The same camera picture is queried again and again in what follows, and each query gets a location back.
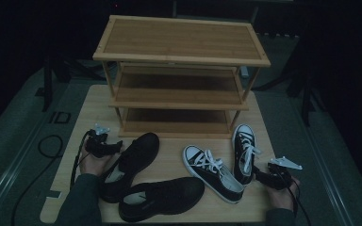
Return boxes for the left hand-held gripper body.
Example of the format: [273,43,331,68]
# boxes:
[84,122,117,159]

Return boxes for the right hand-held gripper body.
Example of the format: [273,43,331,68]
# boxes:
[261,155,304,191]

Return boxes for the black slip-on shoe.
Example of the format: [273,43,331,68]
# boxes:
[99,132,160,203]
[118,176,206,223]

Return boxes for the black white canvas sneaker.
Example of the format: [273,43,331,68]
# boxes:
[182,144,245,205]
[231,123,262,186]

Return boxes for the wooden shoe rack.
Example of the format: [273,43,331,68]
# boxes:
[92,14,272,139]

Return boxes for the person's right hand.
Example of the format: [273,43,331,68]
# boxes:
[265,177,301,212]

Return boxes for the person's left hand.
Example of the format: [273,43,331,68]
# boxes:
[79,147,125,177]

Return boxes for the black metal stand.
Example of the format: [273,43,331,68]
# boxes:
[34,55,107,113]
[252,31,328,127]

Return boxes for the left hand-held gripper cable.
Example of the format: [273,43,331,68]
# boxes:
[70,129,92,190]

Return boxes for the hand-held gripper cable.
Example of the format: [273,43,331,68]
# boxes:
[274,168,313,226]
[70,129,92,190]

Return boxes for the right hand-held gripper cable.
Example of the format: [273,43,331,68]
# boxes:
[274,168,313,226]

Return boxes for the black floor cable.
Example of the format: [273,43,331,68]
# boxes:
[10,135,65,226]

